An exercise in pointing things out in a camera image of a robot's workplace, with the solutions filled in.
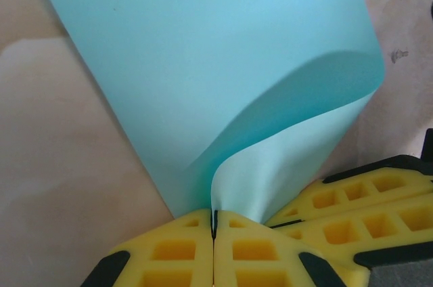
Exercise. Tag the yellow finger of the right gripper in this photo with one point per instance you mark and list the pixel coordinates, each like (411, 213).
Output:
(365, 189)
(372, 226)

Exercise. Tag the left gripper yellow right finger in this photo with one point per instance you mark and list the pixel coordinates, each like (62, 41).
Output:
(250, 253)

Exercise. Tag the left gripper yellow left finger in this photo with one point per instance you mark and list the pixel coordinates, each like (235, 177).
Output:
(176, 253)

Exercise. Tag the light blue paper sheet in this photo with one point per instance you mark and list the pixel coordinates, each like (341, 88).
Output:
(203, 63)

